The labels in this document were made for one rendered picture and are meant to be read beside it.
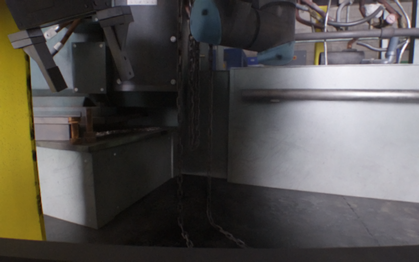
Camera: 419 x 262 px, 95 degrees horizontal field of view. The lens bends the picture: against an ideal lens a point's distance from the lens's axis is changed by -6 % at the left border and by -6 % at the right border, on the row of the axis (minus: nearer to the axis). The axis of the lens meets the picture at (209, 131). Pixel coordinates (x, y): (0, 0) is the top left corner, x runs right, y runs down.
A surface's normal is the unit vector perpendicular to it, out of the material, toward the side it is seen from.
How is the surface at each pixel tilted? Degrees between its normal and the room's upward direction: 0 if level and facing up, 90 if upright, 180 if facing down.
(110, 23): 113
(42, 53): 83
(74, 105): 62
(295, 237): 0
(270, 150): 90
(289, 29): 90
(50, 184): 90
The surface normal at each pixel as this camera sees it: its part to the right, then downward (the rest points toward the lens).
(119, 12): -0.08, 0.50
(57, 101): 0.04, -0.36
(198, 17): -0.90, 0.04
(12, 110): 0.95, 0.05
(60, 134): 0.04, 0.11
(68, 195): -0.30, 0.11
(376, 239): 0.01, -0.99
